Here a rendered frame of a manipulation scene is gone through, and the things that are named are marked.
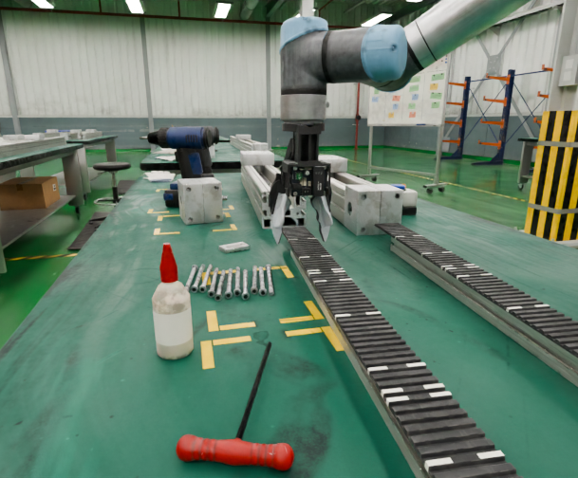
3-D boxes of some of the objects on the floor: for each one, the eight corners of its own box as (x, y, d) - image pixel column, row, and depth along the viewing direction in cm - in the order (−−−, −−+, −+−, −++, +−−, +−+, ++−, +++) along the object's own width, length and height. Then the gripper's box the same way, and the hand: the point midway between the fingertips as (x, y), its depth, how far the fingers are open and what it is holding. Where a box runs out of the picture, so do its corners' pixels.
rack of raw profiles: (433, 159, 1168) (440, 76, 1108) (460, 158, 1188) (470, 76, 1128) (522, 173, 859) (540, 58, 799) (558, 172, 880) (578, 59, 820)
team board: (355, 182, 721) (361, 61, 668) (376, 180, 748) (382, 64, 695) (427, 194, 600) (440, 47, 547) (448, 192, 627) (463, 51, 574)
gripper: (264, 123, 63) (267, 255, 69) (354, 122, 65) (349, 250, 71) (258, 123, 71) (261, 241, 77) (338, 122, 73) (335, 237, 79)
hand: (300, 235), depth 76 cm, fingers open, 8 cm apart
